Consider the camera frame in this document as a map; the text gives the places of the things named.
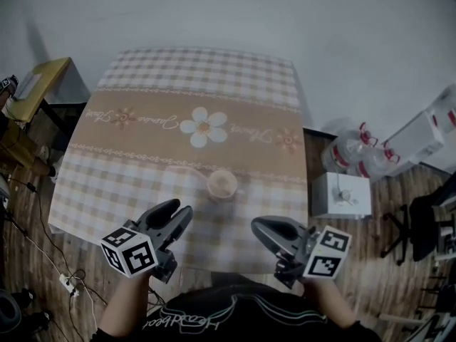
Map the white box red print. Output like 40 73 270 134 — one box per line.
386 83 456 165

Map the clear plastic cup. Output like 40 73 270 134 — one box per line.
206 170 239 203

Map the white cardboard box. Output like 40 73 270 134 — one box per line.
311 171 373 219

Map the black shoe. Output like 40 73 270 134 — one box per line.
19 288 55 331

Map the person's left forearm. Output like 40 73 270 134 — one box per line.
98 269 155 338

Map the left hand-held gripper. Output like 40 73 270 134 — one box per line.
100 198 195 284

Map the large water bottle red handle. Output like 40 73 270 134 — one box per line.
351 140 401 178
320 121 379 176

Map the black side table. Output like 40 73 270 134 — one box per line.
34 57 91 145

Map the black office chair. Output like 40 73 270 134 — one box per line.
381 182 456 266

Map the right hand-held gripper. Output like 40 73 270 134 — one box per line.
251 215 353 290

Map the person's black shirt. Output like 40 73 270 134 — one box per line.
95 272 383 342

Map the black cable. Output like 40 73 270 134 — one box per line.
6 176 108 342

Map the checked flower tablecloth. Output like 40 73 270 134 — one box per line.
47 46 309 276

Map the person's right forearm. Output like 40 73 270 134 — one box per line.
301 277 361 331

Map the white power strip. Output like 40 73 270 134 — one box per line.
58 272 80 298

